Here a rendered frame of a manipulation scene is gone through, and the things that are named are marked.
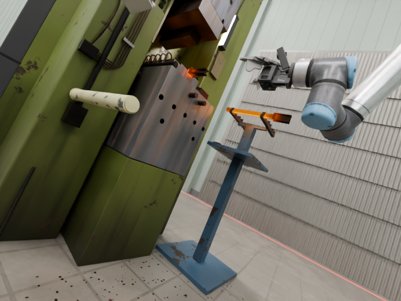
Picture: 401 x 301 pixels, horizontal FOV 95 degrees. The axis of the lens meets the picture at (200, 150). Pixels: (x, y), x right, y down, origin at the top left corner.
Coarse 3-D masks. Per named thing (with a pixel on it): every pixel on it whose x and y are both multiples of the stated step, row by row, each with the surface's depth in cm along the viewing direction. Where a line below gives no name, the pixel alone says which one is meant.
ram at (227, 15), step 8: (176, 0) 104; (184, 0) 102; (216, 0) 99; (224, 0) 103; (232, 0) 108; (240, 0) 113; (216, 8) 100; (224, 8) 105; (232, 8) 109; (224, 16) 106; (232, 16) 111; (224, 24) 108; (224, 32) 112
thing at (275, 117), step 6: (228, 108) 124; (246, 114) 117; (252, 114) 113; (258, 114) 111; (270, 114) 107; (276, 114) 106; (282, 114) 103; (276, 120) 104; (282, 120) 103; (288, 120) 101
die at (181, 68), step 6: (156, 60) 98; (162, 60) 94; (168, 60) 91; (174, 60) 89; (180, 66) 92; (180, 72) 93; (186, 72) 96; (186, 78) 97; (192, 78) 100; (192, 84) 101
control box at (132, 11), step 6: (126, 0) 57; (132, 0) 57; (138, 0) 57; (144, 0) 57; (150, 0) 58; (126, 6) 58; (132, 6) 58; (138, 6) 59; (144, 6) 59; (150, 6) 59; (132, 12) 60; (138, 12) 61
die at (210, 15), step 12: (192, 0) 97; (204, 0) 93; (168, 12) 109; (180, 12) 100; (192, 12) 95; (204, 12) 95; (216, 12) 101; (168, 24) 112; (180, 24) 107; (192, 24) 104; (204, 24) 100; (216, 24) 103; (204, 36) 109; (216, 36) 105
